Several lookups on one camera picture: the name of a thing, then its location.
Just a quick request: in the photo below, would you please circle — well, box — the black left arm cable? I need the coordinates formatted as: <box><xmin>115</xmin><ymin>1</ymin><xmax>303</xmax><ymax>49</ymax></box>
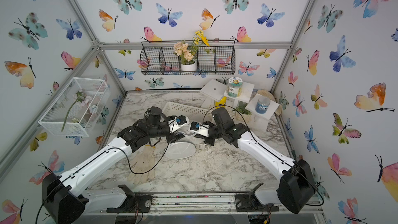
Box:
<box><xmin>35</xmin><ymin>121</ymin><xmax>175</xmax><ymax>224</ymax></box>

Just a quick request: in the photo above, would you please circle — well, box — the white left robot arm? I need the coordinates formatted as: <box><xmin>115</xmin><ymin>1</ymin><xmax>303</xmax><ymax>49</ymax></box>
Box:
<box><xmin>41</xmin><ymin>107</ymin><xmax>190</xmax><ymax>224</ymax></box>

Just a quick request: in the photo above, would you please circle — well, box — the white perforated plastic basket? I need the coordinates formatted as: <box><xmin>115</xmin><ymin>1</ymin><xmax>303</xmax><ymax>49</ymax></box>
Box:
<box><xmin>163</xmin><ymin>102</ymin><xmax>214</xmax><ymax>147</ymax></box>

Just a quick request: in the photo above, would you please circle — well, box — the white mesh laundry bag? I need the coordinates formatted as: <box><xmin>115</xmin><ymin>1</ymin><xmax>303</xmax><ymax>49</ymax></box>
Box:
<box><xmin>165</xmin><ymin>127</ymin><xmax>200</xmax><ymax>160</ymax></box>

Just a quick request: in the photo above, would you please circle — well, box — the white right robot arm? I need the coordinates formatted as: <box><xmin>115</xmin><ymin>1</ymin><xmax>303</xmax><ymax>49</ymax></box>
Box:
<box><xmin>190</xmin><ymin>108</ymin><xmax>316</xmax><ymax>214</ymax></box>

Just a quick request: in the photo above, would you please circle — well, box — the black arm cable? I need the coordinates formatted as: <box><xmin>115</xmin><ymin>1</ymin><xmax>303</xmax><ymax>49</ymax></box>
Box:
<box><xmin>35</xmin><ymin>121</ymin><xmax>175</xmax><ymax>224</ymax></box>
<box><xmin>201</xmin><ymin>104</ymin><xmax>324</xmax><ymax>207</ymax></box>

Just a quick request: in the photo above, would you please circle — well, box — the green artificial plant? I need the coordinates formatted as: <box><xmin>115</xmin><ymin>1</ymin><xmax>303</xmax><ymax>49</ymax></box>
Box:
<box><xmin>236</xmin><ymin>101</ymin><xmax>251</xmax><ymax>115</ymax></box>

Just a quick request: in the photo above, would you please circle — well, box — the cream bubble plant pot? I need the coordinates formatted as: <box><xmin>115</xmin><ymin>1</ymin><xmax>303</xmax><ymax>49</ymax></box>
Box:
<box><xmin>235</xmin><ymin>112</ymin><xmax>252</xmax><ymax>124</ymax></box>

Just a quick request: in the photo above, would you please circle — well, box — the yellow plastic bottle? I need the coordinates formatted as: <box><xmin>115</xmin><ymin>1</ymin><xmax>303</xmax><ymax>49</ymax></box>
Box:
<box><xmin>215</xmin><ymin>96</ymin><xmax>227</xmax><ymax>108</ymax></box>

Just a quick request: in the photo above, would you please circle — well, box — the blue granule jar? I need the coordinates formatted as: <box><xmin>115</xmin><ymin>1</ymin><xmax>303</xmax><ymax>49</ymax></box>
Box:
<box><xmin>255</xmin><ymin>96</ymin><xmax>271</xmax><ymax>114</ymax></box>

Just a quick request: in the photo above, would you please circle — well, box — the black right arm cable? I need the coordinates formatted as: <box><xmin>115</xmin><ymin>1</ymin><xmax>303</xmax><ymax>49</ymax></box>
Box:
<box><xmin>201</xmin><ymin>104</ymin><xmax>324</xmax><ymax>207</ymax></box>

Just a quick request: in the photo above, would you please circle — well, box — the white wire wall basket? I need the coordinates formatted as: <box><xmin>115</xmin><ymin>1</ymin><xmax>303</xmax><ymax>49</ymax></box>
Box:
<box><xmin>38</xmin><ymin>77</ymin><xmax>110</xmax><ymax>137</ymax></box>

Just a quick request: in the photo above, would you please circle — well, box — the white tiered wooden shelf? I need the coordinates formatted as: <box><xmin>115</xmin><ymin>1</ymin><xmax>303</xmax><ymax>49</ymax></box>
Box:
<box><xmin>200</xmin><ymin>79</ymin><xmax>279</xmax><ymax>131</ymax></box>

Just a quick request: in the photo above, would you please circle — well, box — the beige work glove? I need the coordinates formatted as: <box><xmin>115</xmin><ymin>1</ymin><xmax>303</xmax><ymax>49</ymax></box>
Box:
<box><xmin>127</xmin><ymin>145</ymin><xmax>155</xmax><ymax>185</ymax></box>

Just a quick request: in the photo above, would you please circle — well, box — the pink artificial rose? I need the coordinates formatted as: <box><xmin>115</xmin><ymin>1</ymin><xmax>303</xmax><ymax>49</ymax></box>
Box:
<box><xmin>61</xmin><ymin>89</ymin><xmax>93</xmax><ymax>132</ymax></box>

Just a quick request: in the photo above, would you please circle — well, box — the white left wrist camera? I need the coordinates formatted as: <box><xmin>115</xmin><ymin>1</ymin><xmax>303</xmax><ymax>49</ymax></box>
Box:
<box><xmin>168</xmin><ymin>115</ymin><xmax>190</xmax><ymax>133</ymax></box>

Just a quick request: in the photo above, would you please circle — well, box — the white pot with flowers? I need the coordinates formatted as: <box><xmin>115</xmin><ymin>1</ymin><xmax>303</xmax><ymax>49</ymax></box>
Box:
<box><xmin>173</xmin><ymin>30</ymin><xmax>210</xmax><ymax>72</ymax></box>

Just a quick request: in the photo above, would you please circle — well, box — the green lidded glass jar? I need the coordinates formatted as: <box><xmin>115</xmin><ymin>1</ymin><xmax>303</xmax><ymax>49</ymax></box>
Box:
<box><xmin>227</xmin><ymin>76</ymin><xmax>243</xmax><ymax>97</ymax></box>

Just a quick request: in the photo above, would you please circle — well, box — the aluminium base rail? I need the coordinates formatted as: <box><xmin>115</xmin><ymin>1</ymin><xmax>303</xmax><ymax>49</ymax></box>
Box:
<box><xmin>62</xmin><ymin>191</ymin><xmax>324</xmax><ymax>217</ymax></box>

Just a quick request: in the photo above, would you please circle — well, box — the beige woven fan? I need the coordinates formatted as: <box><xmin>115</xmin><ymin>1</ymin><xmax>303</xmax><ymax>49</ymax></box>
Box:
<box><xmin>257</xmin><ymin>89</ymin><xmax>282</xmax><ymax>116</ymax></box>

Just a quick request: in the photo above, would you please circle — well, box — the black wire wall basket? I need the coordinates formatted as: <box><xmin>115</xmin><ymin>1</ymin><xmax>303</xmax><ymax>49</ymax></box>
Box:
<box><xmin>137</xmin><ymin>40</ymin><xmax>236</xmax><ymax>78</ymax></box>

